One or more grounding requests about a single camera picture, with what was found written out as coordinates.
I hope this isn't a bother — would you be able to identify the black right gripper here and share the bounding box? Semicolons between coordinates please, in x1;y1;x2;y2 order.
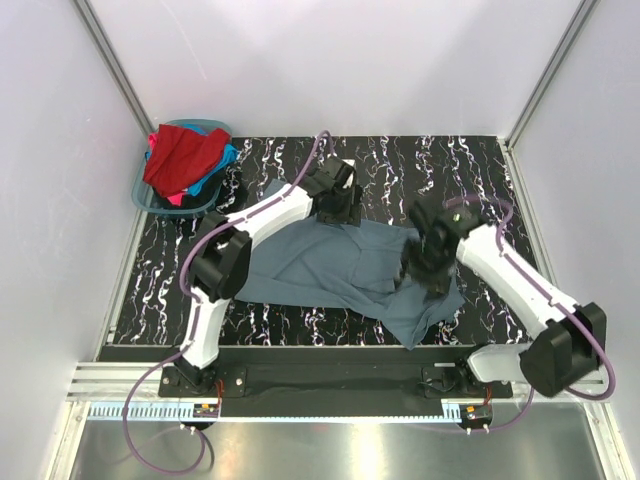
392;236;455;304

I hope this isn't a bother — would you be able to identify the grey-blue t shirt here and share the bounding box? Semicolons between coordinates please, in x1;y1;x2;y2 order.
232;178;466;351

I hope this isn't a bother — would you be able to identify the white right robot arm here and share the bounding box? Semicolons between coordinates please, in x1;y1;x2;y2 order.
397;195;616;401

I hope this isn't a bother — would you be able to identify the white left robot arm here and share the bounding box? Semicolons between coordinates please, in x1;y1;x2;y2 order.
174;155;362;396

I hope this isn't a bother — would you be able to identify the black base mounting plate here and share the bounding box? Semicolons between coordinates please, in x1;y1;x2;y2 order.
159;364;513;399

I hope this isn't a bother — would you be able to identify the black garment in basket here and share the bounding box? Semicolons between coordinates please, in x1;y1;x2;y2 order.
153;173;224;216

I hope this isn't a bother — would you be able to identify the pink garment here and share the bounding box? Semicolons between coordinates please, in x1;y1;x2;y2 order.
166;192;185;207

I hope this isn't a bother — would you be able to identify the red t shirt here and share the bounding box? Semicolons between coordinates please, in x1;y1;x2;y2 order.
143;124;231;197

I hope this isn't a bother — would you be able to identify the teal plastic laundry basket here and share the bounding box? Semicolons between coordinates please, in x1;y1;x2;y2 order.
132;141;229;218

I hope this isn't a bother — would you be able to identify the aluminium frame post left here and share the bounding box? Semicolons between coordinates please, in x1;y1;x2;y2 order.
71;0;153;134

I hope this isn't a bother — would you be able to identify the aluminium frame post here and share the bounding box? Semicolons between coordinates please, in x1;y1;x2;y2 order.
504;0;600;150
71;0;153;134

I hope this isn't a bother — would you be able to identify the aluminium frame post right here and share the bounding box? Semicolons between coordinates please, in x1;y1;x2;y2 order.
504;0;600;150

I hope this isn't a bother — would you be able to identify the aluminium front rail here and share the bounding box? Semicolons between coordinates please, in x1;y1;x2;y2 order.
68;362;608;399

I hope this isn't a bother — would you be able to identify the white slotted cable duct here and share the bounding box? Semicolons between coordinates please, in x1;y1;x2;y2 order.
87;398;501;424

